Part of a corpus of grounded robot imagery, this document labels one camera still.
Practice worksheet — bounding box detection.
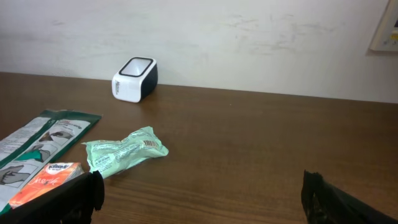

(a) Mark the light green snack packet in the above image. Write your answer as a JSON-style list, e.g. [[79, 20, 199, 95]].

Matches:
[[84, 126, 169, 179]]

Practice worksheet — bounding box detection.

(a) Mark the green wipes pack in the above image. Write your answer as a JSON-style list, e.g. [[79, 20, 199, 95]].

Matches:
[[1, 110, 101, 214]]

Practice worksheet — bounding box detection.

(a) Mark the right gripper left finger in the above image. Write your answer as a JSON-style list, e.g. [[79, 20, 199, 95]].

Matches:
[[1, 171, 104, 224]]

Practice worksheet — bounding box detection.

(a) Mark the orange tissue pack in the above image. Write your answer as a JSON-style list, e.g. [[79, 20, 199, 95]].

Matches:
[[8, 162, 84, 208]]

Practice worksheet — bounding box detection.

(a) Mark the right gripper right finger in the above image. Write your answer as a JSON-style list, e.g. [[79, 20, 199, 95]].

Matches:
[[301, 171, 397, 224]]

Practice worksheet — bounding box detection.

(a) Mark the white barcode scanner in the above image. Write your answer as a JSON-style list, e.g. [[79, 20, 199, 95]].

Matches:
[[111, 57, 158, 103]]

